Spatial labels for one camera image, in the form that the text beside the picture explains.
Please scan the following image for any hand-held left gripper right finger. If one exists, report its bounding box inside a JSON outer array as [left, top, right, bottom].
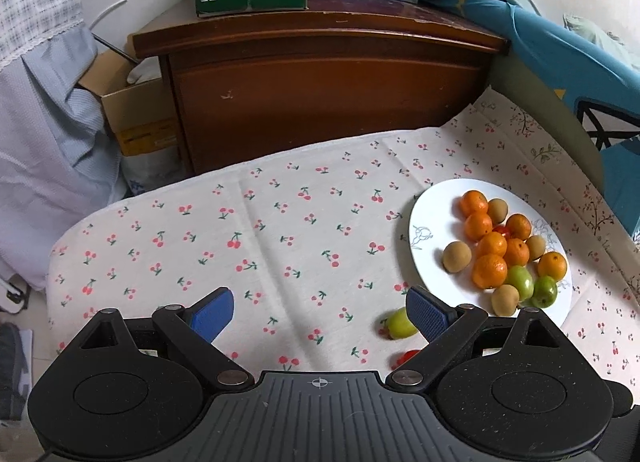
[[390, 285, 571, 388]]

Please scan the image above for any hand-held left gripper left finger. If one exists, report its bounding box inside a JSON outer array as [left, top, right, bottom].
[[80, 287, 253, 390]]

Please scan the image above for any small yellow-green jujube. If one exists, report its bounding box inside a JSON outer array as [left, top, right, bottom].
[[382, 307, 420, 341]]

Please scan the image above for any white plate with rose print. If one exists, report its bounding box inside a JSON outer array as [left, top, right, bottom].
[[408, 179, 574, 338]]

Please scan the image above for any small orange mandarin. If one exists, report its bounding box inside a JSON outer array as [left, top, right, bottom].
[[459, 190, 489, 218], [472, 254, 509, 290], [463, 212, 494, 242], [537, 251, 569, 279], [476, 232, 508, 259], [505, 213, 533, 240], [504, 238, 531, 267]]

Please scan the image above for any green jujube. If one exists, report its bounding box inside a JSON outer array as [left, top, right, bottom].
[[531, 275, 558, 309], [506, 266, 535, 302]]

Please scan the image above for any cherry print tablecloth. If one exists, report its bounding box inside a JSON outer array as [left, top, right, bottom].
[[46, 85, 640, 393]]

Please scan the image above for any grey mesh shoe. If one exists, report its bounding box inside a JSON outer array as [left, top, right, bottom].
[[0, 322, 32, 420]]

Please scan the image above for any brown cardboard box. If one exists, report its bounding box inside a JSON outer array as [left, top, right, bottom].
[[75, 50, 182, 158]]

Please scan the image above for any olive green cushion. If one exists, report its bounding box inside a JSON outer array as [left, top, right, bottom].
[[487, 53, 608, 195]]

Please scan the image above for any brown wooden nightstand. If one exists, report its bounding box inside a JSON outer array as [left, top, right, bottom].
[[131, 0, 511, 177]]

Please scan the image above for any light blue shirt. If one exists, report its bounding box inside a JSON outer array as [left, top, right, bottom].
[[0, 22, 128, 290]]

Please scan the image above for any thin metal rod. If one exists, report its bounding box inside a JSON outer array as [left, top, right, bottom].
[[94, 35, 139, 64]]

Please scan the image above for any teal quilt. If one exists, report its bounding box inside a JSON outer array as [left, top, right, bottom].
[[425, 0, 640, 243]]

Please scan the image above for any light green bedding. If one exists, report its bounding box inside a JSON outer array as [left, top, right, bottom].
[[562, 12, 640, 73]]

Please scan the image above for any white hanger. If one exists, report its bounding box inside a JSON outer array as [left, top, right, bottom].
[[90, 0, 129, 28]]

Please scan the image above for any checked curtain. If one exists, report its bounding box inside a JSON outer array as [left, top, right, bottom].
[[0, 0, 83, 68]]

